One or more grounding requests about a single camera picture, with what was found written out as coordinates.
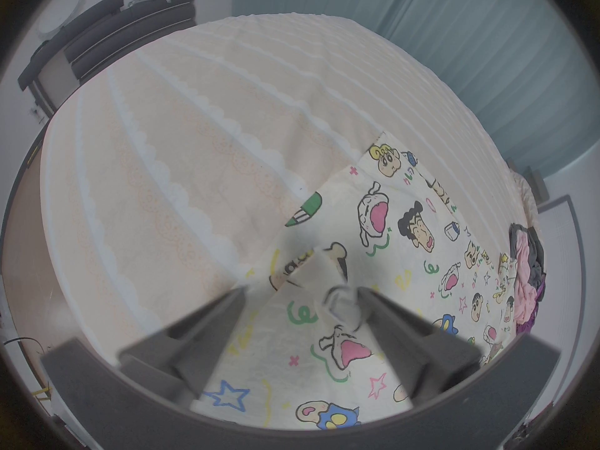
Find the pile of clothes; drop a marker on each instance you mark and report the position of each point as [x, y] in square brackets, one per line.
[522, 293]

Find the grey bedside table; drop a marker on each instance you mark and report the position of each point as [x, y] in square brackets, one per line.
[533, 174]

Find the white printed pyjama top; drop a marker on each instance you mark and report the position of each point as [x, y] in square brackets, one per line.
[356, 190]

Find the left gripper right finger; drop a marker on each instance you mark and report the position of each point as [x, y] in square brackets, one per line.
[403, 345]

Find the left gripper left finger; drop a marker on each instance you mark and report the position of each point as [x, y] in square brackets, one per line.
[197, 345]

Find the bed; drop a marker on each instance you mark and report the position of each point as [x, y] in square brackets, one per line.
[187, 134]

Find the blue-green curtain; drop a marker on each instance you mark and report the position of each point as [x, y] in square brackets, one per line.
[468, 40]

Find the round white mirror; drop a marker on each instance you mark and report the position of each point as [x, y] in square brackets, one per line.
[58, 12]

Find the dark dressing table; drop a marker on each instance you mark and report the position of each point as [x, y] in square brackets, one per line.
[42, 61]

